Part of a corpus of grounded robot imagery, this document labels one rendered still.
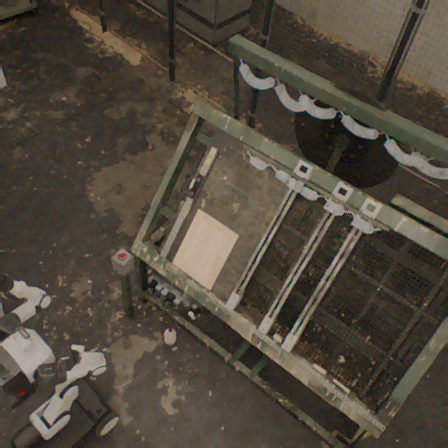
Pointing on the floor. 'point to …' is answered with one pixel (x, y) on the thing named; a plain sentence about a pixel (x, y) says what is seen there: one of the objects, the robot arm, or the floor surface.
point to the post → (127, 296)
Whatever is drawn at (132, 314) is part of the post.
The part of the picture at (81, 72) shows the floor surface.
